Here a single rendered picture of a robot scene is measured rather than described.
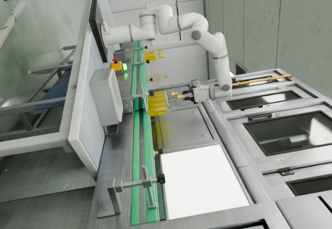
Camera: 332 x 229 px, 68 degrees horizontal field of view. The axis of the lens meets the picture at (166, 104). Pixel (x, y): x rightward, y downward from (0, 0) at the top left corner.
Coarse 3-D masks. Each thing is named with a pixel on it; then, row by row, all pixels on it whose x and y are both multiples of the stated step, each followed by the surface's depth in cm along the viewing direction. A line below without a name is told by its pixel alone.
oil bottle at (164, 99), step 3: (153, 99) 153; (156, 99) 152; (159, 99) 152; (162, 99) 151; (165, 99) 151; (150, 102) 150; (153, 102) 149; (156, 102) 149; (159, 102) 149; (162, 102) 149; (168, 102) 150
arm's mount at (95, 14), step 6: (96, 0) 139; (96, 6) 134; (90, 12) 130; (96, 12) 131; (90, 18) 125; (96, 18) 128; (102, 18) 150; (90, 24) 125; (96, 24) 126; (102, 24) 146; (96, 30) 128; (96, 36) 130; (96, 42) 133; (102, 42) 135; (102, 48) 136; (102, 54) 139; (102, 60) 141
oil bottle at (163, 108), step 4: (152, 104) 148; (156, 104) 147; (160, 104) 147; (164, 104) 146; (168, 104) 146; (152, 108) 144; (156, 108) 144; (160, 108) 144; (164, 108) 145; (168, 108) 145; (152, 112) 145; (156, 112) 145; (160, 112) 146; (164, 112) 146; (168, 112) 146
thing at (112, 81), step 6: (114, 72) 120; (108, 78) 108; (114, 78) 121; (114, 84) 123; (114, 90) 124; (114, 96) 108; (120, 96) 126; (114, 102) 109; (120, 102) 127; (120, 108) 127; (120, 114) 120; (120, 120) 114
